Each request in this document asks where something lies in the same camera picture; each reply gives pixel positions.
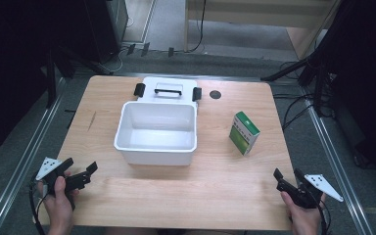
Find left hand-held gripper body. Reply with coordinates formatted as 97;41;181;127
35;157;92;211

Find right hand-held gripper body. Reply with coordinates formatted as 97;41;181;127
275;173;345;210

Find green and white carton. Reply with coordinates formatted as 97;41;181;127
228;111;261;157

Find white plastic storage box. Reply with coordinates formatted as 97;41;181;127
113;76;204;167

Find person's right hand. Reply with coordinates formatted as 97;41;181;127
280;191;327;235

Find person's left hand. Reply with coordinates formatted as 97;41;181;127
37;175;80;235

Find black tripod stand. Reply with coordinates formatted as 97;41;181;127
259;48;336;117
43;43;114;110

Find dark curtain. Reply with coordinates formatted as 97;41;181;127
321;0;376;181
0;0;91;162

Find black cabinet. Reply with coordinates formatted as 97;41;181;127
83;0;129;65

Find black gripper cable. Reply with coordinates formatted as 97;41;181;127
27;181;47;235
317;201;333;235

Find metal floor rail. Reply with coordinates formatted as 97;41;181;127
302;87;376;235
0;76;69;235

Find black floor cables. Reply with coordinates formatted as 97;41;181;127
271;60;337;132

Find white floor cable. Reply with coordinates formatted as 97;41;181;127
109;45;135;73

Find light wooden frame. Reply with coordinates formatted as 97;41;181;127
183;0;342;61

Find black hanging cable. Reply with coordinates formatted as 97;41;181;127
187;0;208;54

